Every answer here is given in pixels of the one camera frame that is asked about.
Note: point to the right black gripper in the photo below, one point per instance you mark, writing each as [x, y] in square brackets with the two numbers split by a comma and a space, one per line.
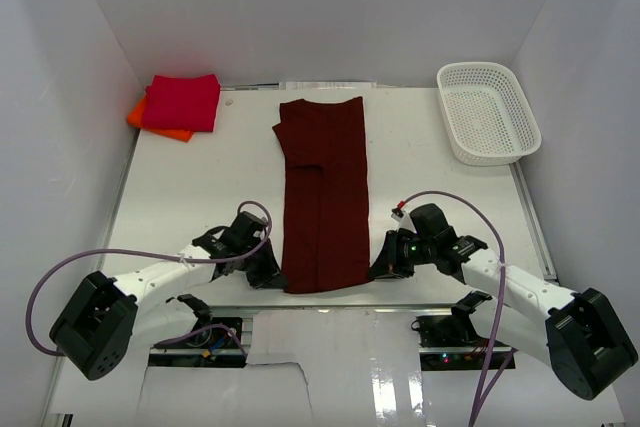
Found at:
[388, 264]

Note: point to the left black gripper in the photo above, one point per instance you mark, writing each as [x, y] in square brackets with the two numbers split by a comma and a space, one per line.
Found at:
[270, 269]

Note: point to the dark red t-shirt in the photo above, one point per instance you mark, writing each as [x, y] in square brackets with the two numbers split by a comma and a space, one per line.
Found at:
[326, 244]

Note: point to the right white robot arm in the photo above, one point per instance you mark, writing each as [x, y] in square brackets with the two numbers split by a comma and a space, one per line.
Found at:
[578, 335]

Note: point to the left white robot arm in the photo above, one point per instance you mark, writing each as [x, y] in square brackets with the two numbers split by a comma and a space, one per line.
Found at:
[106, 316]

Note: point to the white perforated plastic basket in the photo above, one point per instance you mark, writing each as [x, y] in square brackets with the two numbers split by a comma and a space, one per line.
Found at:
[487, 116]

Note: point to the folded crimson t-shirt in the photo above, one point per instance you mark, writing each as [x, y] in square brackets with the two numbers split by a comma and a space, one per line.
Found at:
[175, 103]

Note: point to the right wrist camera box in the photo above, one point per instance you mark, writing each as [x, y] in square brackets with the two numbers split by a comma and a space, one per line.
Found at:
[402, 218]

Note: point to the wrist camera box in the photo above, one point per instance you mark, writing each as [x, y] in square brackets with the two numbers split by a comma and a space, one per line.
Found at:
[258, 225]
[402, 218]

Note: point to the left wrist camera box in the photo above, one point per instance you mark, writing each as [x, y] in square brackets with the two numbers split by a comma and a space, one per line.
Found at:
[258, 225]

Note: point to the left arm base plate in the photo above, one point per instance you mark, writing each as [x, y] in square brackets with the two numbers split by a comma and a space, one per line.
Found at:
[212, 349]

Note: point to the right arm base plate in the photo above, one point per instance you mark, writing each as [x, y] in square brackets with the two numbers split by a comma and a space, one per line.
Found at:
[446, 347]

